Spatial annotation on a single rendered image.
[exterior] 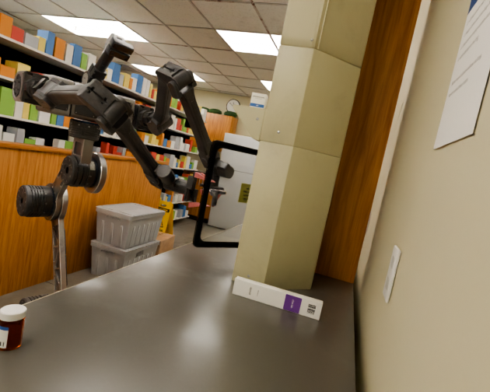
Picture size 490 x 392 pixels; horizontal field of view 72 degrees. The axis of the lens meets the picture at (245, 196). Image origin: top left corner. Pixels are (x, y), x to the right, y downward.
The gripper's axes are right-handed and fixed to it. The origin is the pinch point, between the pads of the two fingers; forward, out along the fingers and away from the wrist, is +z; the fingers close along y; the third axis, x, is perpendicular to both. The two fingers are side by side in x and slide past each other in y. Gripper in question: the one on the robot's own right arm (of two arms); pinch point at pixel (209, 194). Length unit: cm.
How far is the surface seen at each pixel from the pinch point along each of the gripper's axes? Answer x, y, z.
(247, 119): -18.0, 28.3, 14.6
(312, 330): -34, -24, 50
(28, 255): 81, -92, -172
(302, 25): -18, 59, 25
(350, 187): 19, 15, 51
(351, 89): -6, 46, 43
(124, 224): 138, -61, -131
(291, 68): -18, 46, 25
